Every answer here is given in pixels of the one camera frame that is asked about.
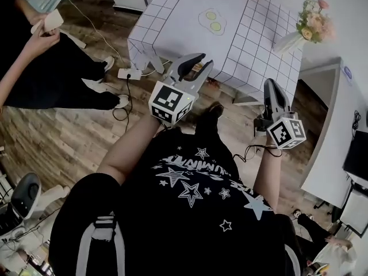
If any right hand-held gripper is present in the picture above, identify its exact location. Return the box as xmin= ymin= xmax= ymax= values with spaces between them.
xmin=253 ymin=78 xmax=307 ymax=150

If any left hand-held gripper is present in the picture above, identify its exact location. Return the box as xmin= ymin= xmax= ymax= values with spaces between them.
xmin=147 ymin=52 xmax=214 ymax=127

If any white ribbed vase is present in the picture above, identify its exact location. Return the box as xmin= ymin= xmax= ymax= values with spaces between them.
xmin=272 ymin=30 xmax=306 ymax=55

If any pink and cream flowers bouquet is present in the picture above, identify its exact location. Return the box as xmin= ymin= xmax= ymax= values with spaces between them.
xmin=295 ymin=0 xmax=337 ymax=44

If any person's left forearm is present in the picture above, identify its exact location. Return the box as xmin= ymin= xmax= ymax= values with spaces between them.
xmin=95 ymin=114 xmax=163 ymax=185

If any person's right forearm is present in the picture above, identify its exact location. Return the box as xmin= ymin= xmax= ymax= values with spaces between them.
xmin=254 ymin=142 xmax=285 ymax=213

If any white checked cloth table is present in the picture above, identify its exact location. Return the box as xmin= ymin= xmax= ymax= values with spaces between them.
xmin=126 ymin=0 xmax=305 ymax=104

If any person's leg with black shoe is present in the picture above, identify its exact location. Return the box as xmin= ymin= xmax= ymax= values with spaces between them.
xmin=193 ymin=101 xmax=226 ymax=136

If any white power strip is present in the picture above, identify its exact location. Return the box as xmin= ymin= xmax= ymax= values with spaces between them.
xmin=117 ymin=68 xmax=143 ymax=81

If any long white desk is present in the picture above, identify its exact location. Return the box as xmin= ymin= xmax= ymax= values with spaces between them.
xmin=298 ymin=55 xmax=368 ymax=210

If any white packet blue label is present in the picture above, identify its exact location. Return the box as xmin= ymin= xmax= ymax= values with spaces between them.
xmin=342 ymin=65 xmax=355 ymax=87

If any black computer monitor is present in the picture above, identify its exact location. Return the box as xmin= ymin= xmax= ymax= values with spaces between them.
xmin=342 ymin=130 xmax=368 ymax=182

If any black framed white monitor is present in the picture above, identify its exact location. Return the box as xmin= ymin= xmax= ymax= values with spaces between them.
xmin=339 ymin=182 xmax=368 ymax=239

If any beige paper cup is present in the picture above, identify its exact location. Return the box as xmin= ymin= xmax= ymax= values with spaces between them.
xmin=30 ymin=9 xmax=64 ymax=36

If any person's black star t-shirt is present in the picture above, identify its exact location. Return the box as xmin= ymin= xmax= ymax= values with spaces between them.
xmin=48 ymin=126 xmax=306 ymax=276

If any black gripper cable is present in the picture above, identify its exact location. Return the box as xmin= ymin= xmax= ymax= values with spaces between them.
xmin=232 ymin=143 xmax=284 ymax=164

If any black floor cable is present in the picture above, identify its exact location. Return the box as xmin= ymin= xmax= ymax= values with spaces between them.
xmin=112 ymin=77 xmax=134 ymax=133

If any coiled black cable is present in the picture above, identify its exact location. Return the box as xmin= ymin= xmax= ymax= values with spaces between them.
xmin=352 ymin=110 xmax=363 ymax=130

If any white floor cable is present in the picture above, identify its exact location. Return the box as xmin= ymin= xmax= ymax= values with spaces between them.
xmin=65 ymin=0 xmax=128 ymax=70

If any grey backpack strap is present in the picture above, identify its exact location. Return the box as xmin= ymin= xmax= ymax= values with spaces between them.
xmin=284 ymin=244 xmax=303 ymax=276
xmin=75 ymin=215 xmax=126 ymax=276

